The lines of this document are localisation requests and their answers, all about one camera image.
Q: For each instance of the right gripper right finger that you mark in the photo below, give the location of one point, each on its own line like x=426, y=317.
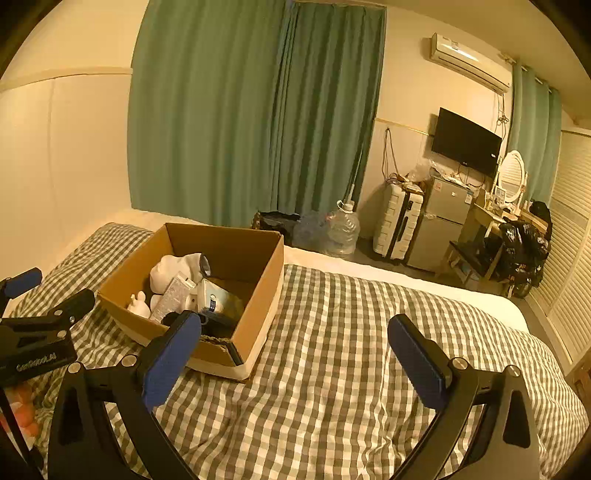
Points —
x=504, y=444

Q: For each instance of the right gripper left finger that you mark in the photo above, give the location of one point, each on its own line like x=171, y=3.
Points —
x=82, y=442

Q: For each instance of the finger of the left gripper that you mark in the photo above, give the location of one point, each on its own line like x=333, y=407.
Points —
x=32, y=329
x=13, y=287

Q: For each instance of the white cream tube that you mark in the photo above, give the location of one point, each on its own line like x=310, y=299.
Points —
x=173, y=300

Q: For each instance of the white sock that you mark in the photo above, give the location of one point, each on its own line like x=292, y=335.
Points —
x=193, y=267

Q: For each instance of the blue silver packet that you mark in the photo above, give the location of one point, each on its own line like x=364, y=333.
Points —
x=218, y=304

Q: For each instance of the operator hand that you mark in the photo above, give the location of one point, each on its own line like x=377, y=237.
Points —
x=20, y=401

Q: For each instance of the small white figurine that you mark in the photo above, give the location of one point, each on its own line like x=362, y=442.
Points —
x=137, y=305

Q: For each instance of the wooden stool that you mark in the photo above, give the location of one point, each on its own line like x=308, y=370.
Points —
x=472, y=264

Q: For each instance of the checkered bed cover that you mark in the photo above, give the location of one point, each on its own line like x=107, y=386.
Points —
x=326, y=398

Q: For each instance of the black bags pile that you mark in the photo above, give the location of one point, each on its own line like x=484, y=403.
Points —
x=526, y=249

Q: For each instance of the wooden desk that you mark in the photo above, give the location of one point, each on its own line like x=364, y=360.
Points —
x=491, y=224

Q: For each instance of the brown cardboard box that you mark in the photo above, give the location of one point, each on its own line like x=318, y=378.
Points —
x=230, y=277

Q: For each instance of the silver mini fridge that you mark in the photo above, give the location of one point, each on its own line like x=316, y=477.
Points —
x=442, y=219

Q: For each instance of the white suitcase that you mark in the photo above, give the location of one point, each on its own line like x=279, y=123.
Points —
x=398, y=219

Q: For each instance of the large water bottle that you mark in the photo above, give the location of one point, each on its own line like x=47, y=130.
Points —
x=342, y=229

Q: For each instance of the oval vanity mirror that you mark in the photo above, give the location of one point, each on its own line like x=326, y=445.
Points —
x=511, y=179

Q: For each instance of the black bag on floor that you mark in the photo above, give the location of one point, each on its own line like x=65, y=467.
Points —
x=299, y=231

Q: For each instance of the green window curtain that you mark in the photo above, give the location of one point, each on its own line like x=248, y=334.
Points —
x=535, y=130

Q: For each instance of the white air conditioner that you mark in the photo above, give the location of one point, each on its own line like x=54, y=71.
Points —
x=470, y=63

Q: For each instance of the black wall television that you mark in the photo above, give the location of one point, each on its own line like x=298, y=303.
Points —
x=466, y=142

